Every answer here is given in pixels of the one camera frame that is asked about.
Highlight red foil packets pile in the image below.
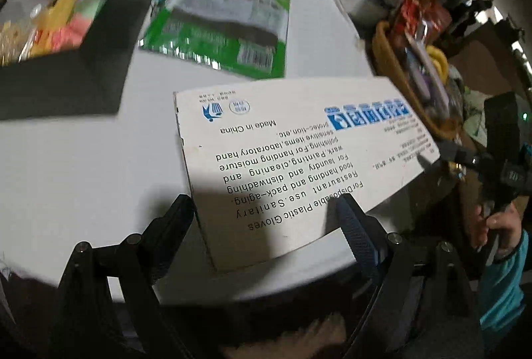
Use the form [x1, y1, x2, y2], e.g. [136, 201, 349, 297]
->
[391, 0, 452, 48]

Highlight yellow packet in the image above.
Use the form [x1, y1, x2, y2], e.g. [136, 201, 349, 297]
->
[35, 0, 79, 48]

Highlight yellow scissors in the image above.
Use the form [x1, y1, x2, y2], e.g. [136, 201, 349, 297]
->
[424, 45, 450, 81]

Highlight person's right forearm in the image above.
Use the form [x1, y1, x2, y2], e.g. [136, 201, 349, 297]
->
[478, 230, 532, 351]

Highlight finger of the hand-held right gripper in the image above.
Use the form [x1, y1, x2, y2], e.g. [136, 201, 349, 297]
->
[416, 138, 478, 172]

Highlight wicker basket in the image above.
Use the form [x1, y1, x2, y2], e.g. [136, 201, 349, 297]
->
[372, 21, 462, 139]

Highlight person's right hand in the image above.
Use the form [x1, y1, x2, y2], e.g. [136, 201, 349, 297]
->
[471, 199, 524, 260]

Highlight pink crinkled packet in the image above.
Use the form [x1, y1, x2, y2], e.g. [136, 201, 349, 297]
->
[44, 16, 94, 52]

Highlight black storage container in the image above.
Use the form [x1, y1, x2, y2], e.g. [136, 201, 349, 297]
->
[0, 0, 165, 120]

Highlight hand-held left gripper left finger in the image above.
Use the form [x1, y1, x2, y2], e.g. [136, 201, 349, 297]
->
[50, 194, 198, 359]

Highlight white disposable glove box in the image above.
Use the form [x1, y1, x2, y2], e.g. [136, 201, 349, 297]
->
[173, 76, 441, 272]

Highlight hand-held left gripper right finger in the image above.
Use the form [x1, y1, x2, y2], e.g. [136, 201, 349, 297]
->
[336, 193, 485, 359]

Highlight green seaweed packet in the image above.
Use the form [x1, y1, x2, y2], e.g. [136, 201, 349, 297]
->
[137, 0, 292, 79]

